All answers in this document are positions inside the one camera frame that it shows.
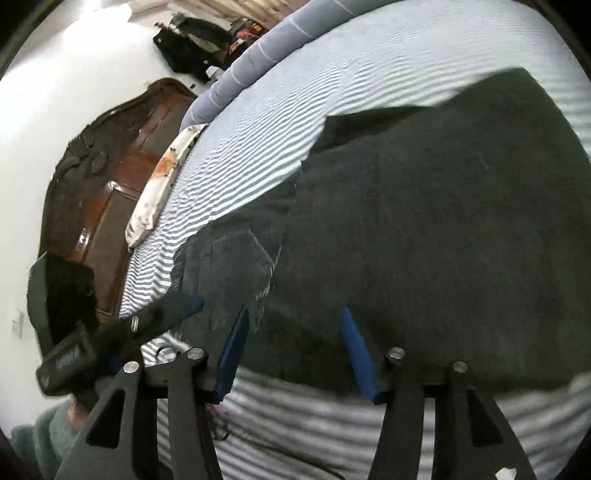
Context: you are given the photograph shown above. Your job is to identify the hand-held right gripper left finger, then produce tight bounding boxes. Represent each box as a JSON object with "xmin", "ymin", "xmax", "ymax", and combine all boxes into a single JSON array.
[{"xmin": 55, "ymin": 305, "xmax": 252, "ymax": 480}]

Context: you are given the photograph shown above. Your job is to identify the patterned window curtain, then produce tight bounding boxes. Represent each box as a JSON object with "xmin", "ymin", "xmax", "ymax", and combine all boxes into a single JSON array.
[{"xmin": 185, "ymin": 0, "xmax": 296, "ymax": 21}]

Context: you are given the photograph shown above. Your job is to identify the person's left forearm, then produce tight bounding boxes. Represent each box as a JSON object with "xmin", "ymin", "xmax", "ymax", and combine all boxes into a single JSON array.
[{"xmin": 9, "ymin": 398, "xmax": 93, "ymax": 480}]

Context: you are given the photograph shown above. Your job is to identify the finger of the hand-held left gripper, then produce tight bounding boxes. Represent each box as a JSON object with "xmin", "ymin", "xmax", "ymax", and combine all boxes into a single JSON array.
[
  {"xmin": 147, "ymin": 344, "xmax": 188, "ymax": 365},
  {"xmin": 131, "ymin": 293, "xmax": 206, "ymax": 337}
]

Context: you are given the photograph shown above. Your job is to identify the floral pillow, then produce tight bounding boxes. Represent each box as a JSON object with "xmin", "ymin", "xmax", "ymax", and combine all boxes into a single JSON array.
[{"xmin": 126, "ymin": 124, "xmax": 208, "ymax": 250}]

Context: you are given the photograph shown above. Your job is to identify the rolled grey checked duvet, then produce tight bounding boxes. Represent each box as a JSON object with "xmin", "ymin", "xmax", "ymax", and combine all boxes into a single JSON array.
[{"xmin": 180, "ymin": 0, "xmax": 384, "ymax": 132}]

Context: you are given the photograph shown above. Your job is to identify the grey-green hanging jacket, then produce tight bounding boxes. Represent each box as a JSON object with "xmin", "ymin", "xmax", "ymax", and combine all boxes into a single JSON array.
[{"xmin": 171, "ymin": 13, "xmax": 232, "ymax": 51}]

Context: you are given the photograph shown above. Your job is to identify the carved wooden headboard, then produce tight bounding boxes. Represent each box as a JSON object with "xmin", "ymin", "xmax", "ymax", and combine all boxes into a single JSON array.
[{"xmin": 39, "ymin": 78, "xmax": 199, "ymax": 326}]

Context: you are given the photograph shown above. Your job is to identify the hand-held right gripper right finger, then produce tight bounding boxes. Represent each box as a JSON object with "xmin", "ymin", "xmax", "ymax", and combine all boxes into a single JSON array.
[{"xmin": 339, "ymin": 305, "xmax": 539, "ymax": 480}]

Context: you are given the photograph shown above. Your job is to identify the dark grey denim pants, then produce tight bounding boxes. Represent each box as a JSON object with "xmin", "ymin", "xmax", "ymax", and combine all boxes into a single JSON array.
[{"xmin": 170, "ymin": 67, "xmax": 591, "ymax": 398}]

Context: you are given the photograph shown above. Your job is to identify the bags beside curtain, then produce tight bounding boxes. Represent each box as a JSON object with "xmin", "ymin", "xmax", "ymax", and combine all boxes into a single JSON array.
[{"xmin": 226, "ymin": 17, "xmax": 269, "ymax": 52}]

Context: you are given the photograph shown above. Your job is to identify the black hanging jacket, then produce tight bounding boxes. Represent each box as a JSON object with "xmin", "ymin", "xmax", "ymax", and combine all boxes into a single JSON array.
[{"xmin": 153, "ymin": 25, "xmax": 222, "ymax": 85}]

